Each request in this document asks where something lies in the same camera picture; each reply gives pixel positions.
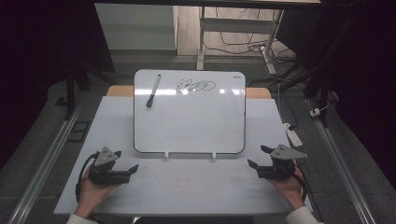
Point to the white table sheet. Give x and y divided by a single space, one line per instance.
199 186

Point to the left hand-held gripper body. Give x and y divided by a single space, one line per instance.
106 157

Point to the white whiteboard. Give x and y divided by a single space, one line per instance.
190 124

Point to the black floor frame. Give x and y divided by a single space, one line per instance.
71 137

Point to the aluminium rail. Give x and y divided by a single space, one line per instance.
43 168
342 171

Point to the white desk frame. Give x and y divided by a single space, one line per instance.
236 25

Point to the black and white marker pen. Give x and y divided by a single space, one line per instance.
154 90

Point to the small white plug adapter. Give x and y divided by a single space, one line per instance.
315 112

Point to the person's right hand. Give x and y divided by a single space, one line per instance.
289 189

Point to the white cabinet panel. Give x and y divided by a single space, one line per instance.
137 28

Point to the white whiteboard stand clip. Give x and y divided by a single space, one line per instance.
166 155
214 155

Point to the black metal stand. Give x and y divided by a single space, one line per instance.
71 93
322 93

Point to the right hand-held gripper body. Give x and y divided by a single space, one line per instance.
280 161

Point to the person's left hand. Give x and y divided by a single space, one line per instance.
91 194

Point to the white power strip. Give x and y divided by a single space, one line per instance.
293 137

